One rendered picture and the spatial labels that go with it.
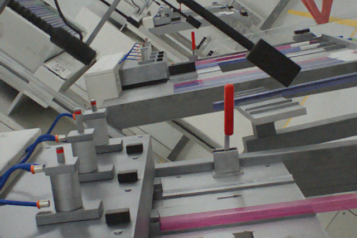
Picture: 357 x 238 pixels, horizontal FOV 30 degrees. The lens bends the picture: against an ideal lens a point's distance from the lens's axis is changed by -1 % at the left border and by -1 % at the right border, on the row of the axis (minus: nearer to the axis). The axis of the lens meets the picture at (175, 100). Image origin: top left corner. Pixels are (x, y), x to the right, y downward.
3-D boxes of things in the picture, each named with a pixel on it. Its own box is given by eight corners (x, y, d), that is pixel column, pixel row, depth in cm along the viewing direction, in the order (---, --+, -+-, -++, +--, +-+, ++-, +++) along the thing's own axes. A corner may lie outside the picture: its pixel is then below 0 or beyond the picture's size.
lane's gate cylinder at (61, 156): (68, 173, 52) (63, 144, 52) (67, 175, 51) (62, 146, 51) (60, 174, 52) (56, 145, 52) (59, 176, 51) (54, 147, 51)
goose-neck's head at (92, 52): (99, 51, 65) (60, 24, 64) (96, 53, 63) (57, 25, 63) (88, 66, 65) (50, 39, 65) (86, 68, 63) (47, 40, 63)
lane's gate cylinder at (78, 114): (84, 131, 63) (81, 107, 62) (83, 132, 62) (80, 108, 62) (78, 132, 63) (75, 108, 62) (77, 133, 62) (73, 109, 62)
